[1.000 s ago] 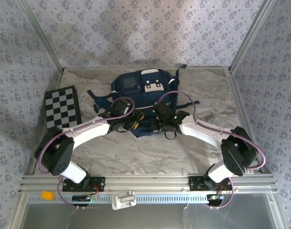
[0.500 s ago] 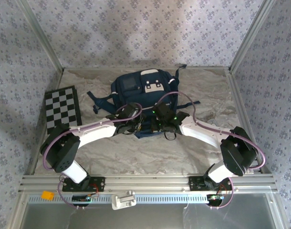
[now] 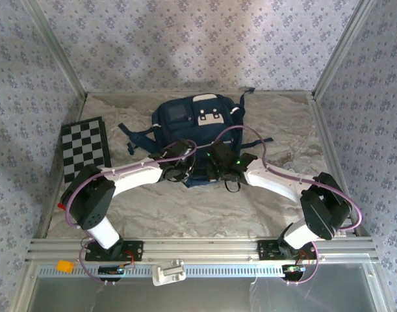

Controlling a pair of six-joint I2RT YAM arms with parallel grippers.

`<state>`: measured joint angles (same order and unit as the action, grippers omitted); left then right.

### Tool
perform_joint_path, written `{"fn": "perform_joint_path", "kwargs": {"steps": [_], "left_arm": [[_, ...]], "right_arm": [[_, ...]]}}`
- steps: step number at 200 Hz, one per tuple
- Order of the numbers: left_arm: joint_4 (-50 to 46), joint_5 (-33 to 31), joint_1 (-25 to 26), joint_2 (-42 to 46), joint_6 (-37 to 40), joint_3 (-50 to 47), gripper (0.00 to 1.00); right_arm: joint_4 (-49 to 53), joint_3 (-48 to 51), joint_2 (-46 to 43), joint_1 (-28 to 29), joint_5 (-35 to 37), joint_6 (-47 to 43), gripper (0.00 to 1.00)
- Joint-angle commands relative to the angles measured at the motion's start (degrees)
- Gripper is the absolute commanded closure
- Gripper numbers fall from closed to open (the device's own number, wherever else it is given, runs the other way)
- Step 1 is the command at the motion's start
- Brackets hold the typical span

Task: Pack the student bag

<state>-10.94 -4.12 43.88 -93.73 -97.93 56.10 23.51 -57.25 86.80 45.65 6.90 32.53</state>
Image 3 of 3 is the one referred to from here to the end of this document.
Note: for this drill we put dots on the small circuit board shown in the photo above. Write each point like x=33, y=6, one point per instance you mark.
x=110, y=270
x=294, y=269

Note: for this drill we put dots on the aluminium front rail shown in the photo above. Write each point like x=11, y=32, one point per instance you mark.
x=198, y=247

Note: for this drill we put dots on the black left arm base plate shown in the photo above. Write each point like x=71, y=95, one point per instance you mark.
x=133, y=252

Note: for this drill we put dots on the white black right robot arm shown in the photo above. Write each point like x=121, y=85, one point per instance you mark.
x=273, y=178

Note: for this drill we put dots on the black grey chessboard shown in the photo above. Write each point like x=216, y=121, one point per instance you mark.
x=81, y=143

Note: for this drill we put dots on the navy blue backpack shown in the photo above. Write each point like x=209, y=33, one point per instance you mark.
x=185, y=130

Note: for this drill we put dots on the grey metal panel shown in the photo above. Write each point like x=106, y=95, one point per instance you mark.
x=198, y=299

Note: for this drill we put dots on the orange connector block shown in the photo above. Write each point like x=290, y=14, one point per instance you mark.
x=64, y=266

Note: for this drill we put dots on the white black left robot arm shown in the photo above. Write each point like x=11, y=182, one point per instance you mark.
x=136, y=174

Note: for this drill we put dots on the small red box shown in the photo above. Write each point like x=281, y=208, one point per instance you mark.
x=60, y=205

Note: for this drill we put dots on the left small circuit board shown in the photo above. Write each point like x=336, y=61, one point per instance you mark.
x=110, y=270

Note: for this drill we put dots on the aluminium side rail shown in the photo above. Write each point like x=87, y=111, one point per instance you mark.
x=331, y=146

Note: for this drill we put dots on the right small circuit board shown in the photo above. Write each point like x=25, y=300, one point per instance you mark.
x=294, y=269

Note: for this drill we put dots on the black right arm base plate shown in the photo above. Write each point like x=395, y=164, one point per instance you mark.
x=268, y=250

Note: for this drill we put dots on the aluminium frame post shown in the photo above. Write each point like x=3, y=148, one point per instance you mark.
x=55, y=48
x=344, y=48

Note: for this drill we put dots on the white plastic bracket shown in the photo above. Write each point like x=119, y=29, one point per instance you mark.
x=169, y=271

